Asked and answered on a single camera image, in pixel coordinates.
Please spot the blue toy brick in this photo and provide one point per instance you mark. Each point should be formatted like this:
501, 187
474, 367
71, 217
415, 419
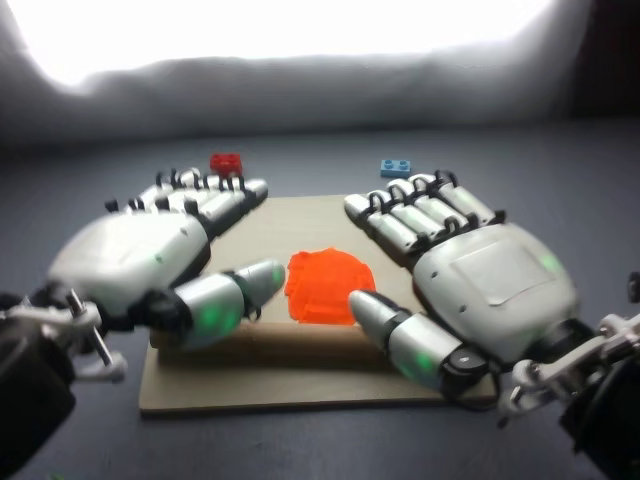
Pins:
396, 168

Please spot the grey table cloth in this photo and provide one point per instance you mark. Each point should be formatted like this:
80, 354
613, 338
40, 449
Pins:
320, 445

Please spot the wooden rolling pin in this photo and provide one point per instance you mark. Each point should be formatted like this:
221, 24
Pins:
300, 345

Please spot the white backdrop cloth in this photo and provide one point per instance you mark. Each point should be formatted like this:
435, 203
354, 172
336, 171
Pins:
310, 95

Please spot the flat orange dough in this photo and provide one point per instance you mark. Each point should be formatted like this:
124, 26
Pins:
325, 285

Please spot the light wooden board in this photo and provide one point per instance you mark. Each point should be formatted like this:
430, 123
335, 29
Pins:
310, 225

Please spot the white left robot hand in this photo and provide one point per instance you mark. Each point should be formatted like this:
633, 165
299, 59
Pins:
130, 255

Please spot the red toy brick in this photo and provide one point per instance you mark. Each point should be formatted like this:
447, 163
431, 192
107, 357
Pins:
226, 162

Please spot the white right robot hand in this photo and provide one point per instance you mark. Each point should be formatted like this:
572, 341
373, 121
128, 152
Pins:
495, 285

